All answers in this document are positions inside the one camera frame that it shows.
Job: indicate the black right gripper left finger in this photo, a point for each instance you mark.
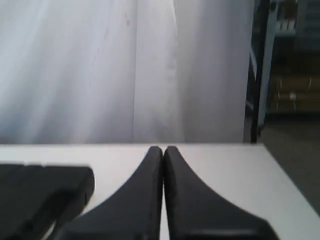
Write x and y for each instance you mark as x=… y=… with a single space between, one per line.
x=133 y=212

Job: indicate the black stand pole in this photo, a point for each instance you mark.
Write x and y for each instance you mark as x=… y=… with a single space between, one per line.
x=264 y=7

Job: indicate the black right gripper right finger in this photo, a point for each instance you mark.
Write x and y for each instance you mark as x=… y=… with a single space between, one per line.
x=196 y=212

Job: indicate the black plastic tool case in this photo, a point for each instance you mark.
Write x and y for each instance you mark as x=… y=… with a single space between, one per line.
x=33 y=197

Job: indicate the blue metal shelf rack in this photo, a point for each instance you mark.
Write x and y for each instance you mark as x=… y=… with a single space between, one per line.
x=291 y=66

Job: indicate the white backdrop curtain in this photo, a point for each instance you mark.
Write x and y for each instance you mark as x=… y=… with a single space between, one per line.
x=124 y=71

